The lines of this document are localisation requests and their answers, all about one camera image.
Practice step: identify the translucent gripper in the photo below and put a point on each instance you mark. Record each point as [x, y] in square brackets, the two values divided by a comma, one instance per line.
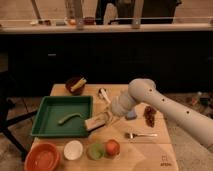
[108, 118]

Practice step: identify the wooden chalkboard eraser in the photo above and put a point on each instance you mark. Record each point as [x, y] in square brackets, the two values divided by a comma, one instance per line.
[94, 122]

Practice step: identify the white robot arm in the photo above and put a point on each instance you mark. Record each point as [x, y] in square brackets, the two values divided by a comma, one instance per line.
[199, 126]

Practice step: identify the orange plastic cup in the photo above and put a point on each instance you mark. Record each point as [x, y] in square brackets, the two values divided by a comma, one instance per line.
[112, 148]

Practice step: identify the green plastic cup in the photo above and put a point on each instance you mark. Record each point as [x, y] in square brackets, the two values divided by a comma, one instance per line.
[95, 151]

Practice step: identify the white plastic cup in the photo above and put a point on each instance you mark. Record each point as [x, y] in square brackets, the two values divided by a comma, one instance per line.
[73, 150]

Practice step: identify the blue sponge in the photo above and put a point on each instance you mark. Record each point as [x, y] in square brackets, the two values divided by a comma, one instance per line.
[131, 115]

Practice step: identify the silver fork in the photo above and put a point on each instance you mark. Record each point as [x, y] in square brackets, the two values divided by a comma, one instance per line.
[131, 135]

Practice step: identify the green bean toy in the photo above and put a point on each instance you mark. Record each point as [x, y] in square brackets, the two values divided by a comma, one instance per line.
[64, 119]

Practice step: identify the dark grape bunch toy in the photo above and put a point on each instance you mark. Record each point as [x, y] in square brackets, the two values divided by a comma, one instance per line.
[149, 114]

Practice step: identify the yellow corn toy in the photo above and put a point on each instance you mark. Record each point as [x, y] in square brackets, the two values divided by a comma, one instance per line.
[79, 84]

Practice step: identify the dark red bowl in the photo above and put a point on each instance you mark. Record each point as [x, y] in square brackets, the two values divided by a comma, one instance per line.
[72, 82]

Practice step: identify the green plastic tray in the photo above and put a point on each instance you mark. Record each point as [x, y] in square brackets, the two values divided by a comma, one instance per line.
[53, 108]

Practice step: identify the orange plastic bowl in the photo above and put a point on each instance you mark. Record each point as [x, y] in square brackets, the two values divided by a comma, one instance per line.
[42, 157]

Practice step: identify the black cabinet counter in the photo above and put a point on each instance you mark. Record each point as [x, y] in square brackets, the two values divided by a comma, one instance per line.
[39, 57]

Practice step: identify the black office chair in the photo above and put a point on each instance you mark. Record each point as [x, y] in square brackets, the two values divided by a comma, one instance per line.
[6, 105]

